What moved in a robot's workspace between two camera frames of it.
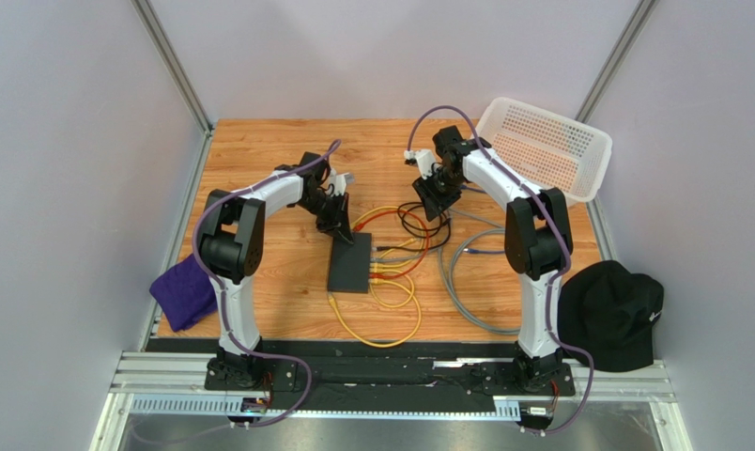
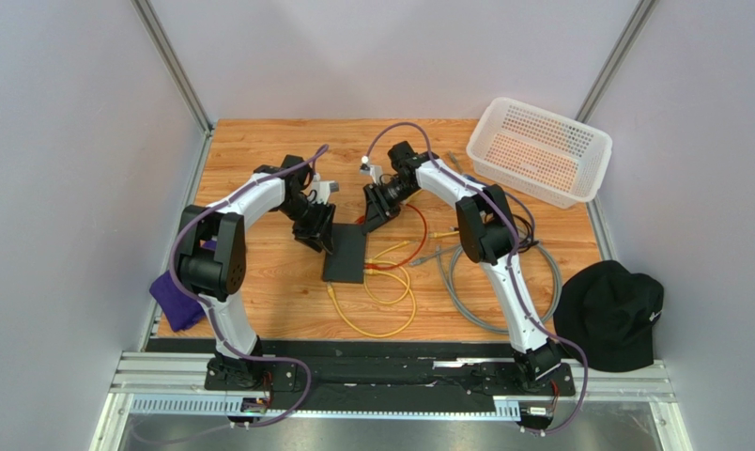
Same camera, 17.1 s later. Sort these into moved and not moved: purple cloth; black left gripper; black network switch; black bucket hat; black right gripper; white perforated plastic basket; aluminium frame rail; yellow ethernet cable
Moved: black right gripper; yellow ethernet cable; black left gripper; black network switch
Not moved: black bucket hat; white perforated plastic basket; aluminium frame rail; purple cloth
